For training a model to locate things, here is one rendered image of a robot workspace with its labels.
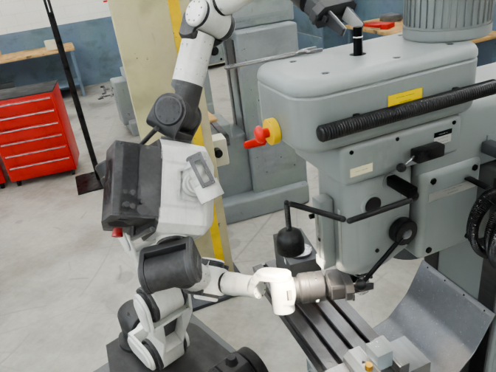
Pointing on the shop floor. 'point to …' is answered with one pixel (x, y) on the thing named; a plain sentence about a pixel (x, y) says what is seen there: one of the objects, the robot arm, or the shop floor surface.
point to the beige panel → (146, 63)
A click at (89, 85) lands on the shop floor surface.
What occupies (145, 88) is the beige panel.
